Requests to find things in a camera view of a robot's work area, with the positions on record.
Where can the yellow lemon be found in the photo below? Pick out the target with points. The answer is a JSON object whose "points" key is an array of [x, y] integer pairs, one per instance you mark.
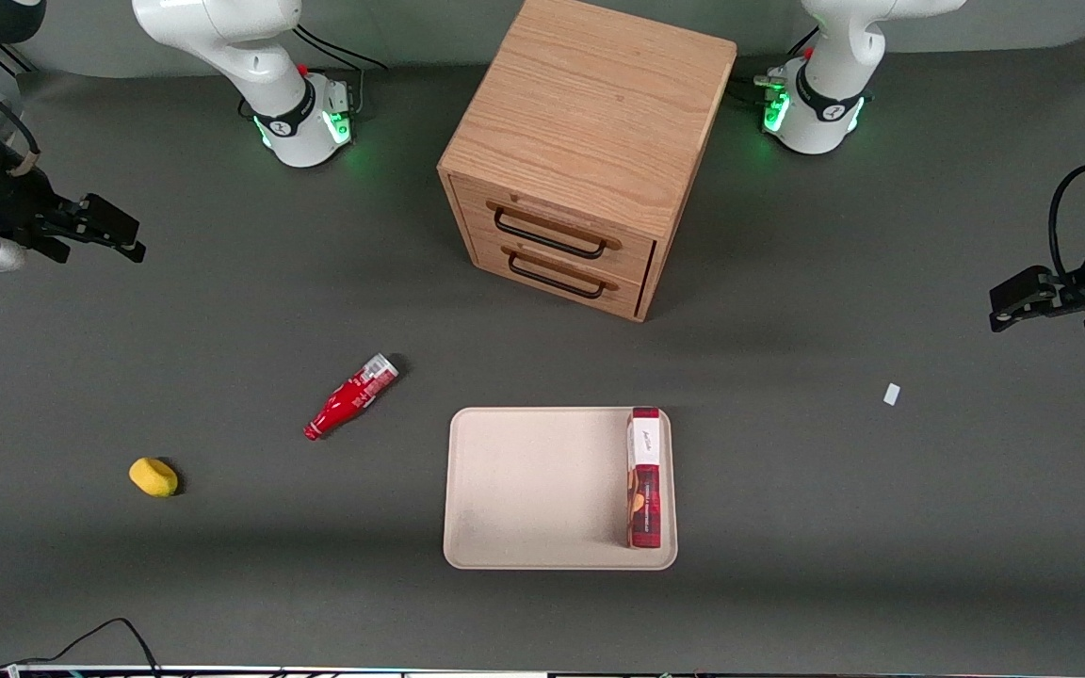
{"points": [[153, 477]]}

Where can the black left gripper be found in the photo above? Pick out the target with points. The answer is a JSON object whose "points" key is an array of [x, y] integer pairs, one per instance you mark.
{"points": [[1076, 284]]}

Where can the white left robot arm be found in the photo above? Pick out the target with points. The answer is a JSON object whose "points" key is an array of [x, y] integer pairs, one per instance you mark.
{"points": [[834, 85]]}

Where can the red ketchup bottle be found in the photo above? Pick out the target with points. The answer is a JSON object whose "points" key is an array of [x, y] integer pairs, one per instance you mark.
{"points": [[349, 400]]}

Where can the red white cookie box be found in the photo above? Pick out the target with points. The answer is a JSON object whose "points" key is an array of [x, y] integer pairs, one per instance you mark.
{"points": [[644, 480]]}

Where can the beige plastic tray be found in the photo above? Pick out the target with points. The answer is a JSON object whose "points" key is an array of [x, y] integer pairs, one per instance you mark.
{"points": [[538, 490]]}

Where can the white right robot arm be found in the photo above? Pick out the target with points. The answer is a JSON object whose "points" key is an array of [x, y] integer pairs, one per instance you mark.
{"points": [[251, 56]]}

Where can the small white paper scrap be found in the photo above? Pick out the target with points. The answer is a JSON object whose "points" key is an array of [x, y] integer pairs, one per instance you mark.
{"points": [[892, 395]]}

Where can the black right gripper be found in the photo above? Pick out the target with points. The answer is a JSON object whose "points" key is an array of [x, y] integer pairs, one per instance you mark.
{"points": [[17, 205]]}

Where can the wooden drawer cabinet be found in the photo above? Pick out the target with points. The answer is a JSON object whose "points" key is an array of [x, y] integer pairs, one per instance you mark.
{"points": [[599, 104]]}

